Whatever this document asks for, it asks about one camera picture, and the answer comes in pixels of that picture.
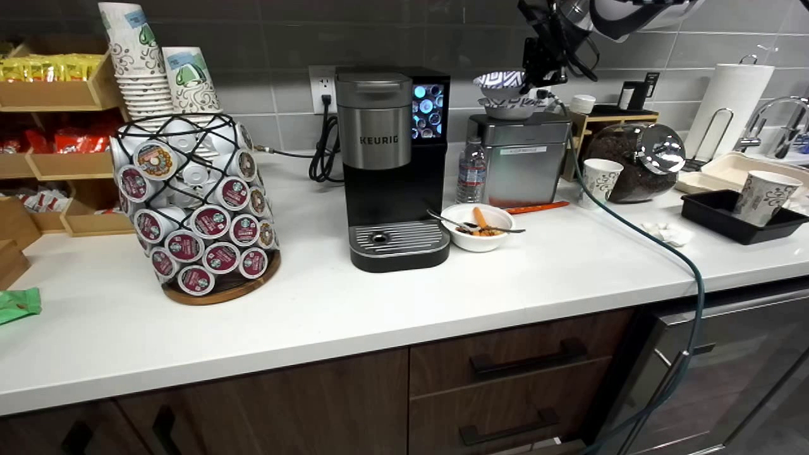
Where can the long orange stick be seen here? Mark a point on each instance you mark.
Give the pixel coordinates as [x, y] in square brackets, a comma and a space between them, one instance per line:
[538, 207]

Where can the black plastic tray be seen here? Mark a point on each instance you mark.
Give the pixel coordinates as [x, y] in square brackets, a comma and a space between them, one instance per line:
[715, 215]

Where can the large patterned paper cup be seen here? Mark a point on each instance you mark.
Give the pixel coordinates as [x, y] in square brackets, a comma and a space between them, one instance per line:
[762, 200]

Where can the green packet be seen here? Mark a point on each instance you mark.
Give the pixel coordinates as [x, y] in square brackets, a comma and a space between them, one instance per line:
[15, 305]

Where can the orange carrot stick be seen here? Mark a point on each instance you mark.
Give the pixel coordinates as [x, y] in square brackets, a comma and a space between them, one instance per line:
[482, 219]

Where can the wooden countertop organizer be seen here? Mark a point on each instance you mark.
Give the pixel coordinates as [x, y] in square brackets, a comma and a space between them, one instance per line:
[627, 118]

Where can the white ceramic bowl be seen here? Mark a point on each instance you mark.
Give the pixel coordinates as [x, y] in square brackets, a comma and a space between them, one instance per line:
[484, 242]

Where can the crumpled white paper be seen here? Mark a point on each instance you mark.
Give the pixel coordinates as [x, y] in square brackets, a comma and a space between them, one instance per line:
[669, 236]

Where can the red snack packets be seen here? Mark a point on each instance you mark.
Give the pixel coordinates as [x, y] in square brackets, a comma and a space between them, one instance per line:
[72, 142]

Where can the chrome faucet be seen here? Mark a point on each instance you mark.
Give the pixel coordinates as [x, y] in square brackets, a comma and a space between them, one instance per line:
[762, 114]

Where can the small patterned paper cup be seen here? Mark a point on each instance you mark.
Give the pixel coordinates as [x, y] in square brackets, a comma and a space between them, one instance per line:
[602, 179]

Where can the clear plastic water bottle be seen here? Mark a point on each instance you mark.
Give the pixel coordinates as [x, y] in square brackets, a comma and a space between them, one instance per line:
[470, 174]

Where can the white paper towel roll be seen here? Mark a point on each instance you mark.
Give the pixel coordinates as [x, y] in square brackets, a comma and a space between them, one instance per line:
[733, 103]

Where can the tall patterned paper cup stack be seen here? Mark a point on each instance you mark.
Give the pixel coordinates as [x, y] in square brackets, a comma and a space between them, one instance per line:
[134, 66]

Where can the tan lidded coffee pod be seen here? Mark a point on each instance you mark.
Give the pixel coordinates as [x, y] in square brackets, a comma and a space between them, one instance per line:
[154, 161]

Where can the yellow snack packets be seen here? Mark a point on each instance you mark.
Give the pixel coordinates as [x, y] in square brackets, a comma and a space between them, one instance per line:
[52, 66]

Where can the dark wood cabinet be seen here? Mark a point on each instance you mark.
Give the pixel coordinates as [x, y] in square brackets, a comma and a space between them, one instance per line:
[337, 406]

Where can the metal spoon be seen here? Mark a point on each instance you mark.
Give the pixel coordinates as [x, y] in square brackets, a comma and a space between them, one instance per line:
[506, 228]

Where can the white snack packets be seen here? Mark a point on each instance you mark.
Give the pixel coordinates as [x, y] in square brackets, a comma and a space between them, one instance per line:
[45, 200]

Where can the blue patterned paper bowl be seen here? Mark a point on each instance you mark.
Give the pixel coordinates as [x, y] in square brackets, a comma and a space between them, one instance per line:
[499, 81]

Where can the black silver Keurig coffee maker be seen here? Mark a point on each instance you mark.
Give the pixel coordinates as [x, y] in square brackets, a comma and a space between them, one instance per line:
[393, 193]

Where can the small white cup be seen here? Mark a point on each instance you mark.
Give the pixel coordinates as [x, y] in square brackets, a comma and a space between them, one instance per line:
[583, 105]

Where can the black flat stand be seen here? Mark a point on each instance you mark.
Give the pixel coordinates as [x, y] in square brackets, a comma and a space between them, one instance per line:
[640, 89]

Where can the silver metal box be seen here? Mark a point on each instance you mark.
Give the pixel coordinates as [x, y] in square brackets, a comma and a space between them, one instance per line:
[521, 166]

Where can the wooden snack shelf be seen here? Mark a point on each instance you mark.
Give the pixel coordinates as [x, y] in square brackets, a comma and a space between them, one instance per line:
[58, 94]

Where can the short patterned paper cup stack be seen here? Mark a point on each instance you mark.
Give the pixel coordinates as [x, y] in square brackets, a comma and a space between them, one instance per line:
[190, 79]

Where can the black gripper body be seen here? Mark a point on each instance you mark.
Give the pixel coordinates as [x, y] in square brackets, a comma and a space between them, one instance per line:
[552, 30]

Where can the stainless undercounter appliance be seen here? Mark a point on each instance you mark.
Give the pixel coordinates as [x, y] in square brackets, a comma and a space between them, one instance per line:
[741, 371]

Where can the beige clamshell takeout container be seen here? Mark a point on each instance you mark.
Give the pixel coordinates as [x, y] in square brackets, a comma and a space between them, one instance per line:
[741, 166]

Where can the white wall outlet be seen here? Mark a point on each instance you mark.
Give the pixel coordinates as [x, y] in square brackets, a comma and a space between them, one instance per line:
[320, 79]

